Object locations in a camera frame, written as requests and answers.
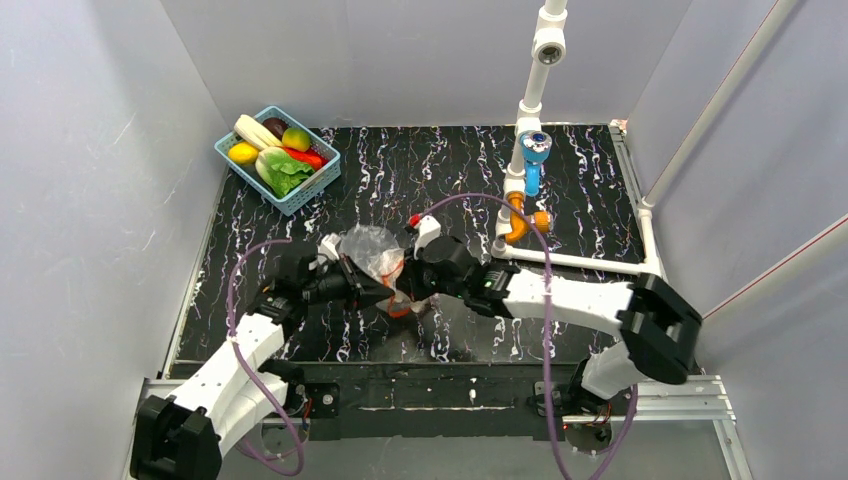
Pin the green yellow mango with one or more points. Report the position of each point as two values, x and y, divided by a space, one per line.
296 139

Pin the blue pipe fitting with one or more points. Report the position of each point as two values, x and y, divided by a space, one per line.
535 150

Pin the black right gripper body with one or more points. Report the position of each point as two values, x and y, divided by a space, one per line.
411 277

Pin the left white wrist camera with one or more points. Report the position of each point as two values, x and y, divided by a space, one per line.
327 251

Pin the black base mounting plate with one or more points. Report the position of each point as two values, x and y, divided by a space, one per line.
416 400

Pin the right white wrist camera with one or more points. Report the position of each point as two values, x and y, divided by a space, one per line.
425 229

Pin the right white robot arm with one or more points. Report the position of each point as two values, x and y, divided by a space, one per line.
657 330

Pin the red chili pepper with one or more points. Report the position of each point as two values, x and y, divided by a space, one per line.
308 157

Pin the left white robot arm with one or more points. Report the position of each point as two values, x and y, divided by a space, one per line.
186 433

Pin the aluminium rail frame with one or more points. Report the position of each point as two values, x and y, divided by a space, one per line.
701 399

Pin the orange pipe fitting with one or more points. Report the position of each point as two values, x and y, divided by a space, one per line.
520 225

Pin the green lettuce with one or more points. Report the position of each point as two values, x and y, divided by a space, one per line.
280 172

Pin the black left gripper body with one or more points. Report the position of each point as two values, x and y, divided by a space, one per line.
357 283

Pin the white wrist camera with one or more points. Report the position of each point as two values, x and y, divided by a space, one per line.
425 229
327 251

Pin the white bun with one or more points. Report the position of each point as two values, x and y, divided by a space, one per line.
255 133

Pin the dark purple fruit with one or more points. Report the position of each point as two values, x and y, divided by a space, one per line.
276 126

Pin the yellow lemon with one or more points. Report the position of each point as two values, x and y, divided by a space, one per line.
243 153

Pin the clear zip bag orange zipper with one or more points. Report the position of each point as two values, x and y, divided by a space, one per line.
376 251

